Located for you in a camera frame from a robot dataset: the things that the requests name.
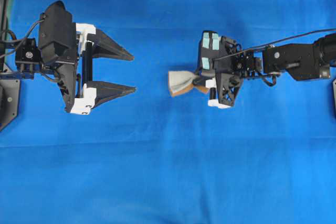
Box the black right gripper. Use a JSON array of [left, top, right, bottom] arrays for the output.
[[193, 69, 243, 109]]

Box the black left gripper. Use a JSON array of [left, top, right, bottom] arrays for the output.
[[54, 23, 136, 115]]

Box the white and orange sponge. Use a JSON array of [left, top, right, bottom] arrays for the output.
[[168, 71, 209, 97]]

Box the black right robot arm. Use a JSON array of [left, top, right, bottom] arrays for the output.
[[192, 30, 335, 109]]

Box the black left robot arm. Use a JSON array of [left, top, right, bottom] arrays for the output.
[[1, 23, 136, 115]]

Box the blue table cloth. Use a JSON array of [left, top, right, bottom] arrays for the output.
[[1, 0, 335, 223]]

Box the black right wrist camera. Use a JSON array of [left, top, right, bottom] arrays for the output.
[[196, 29, 237, 77]]

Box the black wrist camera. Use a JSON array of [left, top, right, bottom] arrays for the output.
[[38, 1, 77, 66], [196, 29, 237, 77]]

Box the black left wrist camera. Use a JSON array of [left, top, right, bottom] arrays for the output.
[[38, 1, 77, 66]]

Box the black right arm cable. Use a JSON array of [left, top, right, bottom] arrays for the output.
[[212, 27, 336, 62]]

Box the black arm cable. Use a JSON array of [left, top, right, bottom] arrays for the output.
[[0, 19, 45, 57], [212, 27, 336, 62]]

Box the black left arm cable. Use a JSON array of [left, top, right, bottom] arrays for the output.
[[0, 19, 45, 57]]

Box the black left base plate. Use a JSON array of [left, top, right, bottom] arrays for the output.
[[1, 79, 20, 131]]

